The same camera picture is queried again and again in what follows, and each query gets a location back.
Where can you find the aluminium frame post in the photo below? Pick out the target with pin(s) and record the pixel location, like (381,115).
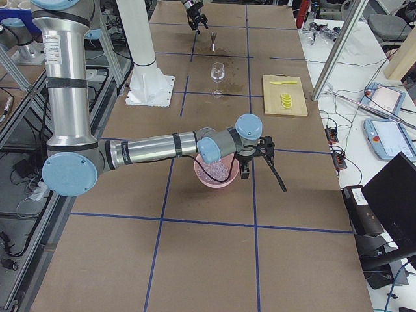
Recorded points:
(336,51)

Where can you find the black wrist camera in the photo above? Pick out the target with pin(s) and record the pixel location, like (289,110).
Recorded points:
(267,147)

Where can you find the clear wine glass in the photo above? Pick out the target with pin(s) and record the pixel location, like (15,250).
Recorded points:
(217,75)

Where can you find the grey office chair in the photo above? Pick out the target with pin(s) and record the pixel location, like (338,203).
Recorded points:
(392,29)

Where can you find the bamboo cutting board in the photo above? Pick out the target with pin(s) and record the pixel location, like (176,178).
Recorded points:
(272,100)

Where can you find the red cylinder bottle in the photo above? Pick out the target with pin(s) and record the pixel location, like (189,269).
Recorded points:
(302,11)

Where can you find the blue storage bin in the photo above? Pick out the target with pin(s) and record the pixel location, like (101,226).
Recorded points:
(17,17)

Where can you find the steel jigger cup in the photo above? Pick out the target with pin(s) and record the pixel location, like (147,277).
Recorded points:
(213,39)

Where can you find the black laptop monitor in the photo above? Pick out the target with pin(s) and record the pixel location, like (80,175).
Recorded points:
(391,196)

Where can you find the yellow plastic knife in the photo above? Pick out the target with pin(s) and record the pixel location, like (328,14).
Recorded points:
(291,82)

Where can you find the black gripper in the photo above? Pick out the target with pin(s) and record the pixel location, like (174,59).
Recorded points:
(242,158)
(193,12)

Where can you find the pink bowl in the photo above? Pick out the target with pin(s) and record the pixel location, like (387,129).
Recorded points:
(229,161)

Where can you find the metal rod green clamp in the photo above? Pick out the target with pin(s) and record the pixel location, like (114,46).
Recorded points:
(379,112)

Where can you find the clear ice cubes pile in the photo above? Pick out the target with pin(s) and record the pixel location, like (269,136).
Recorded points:
(215,172)

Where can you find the teach pendant far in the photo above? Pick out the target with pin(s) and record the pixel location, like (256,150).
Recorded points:
(383,97)

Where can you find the teach pendant near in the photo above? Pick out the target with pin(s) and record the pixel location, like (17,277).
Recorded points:
(388,139)

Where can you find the teach pendant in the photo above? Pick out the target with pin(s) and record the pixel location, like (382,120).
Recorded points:
(388,139)
(383,97)

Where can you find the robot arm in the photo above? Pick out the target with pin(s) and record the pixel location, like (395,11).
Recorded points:
(75,157)
(187,3)

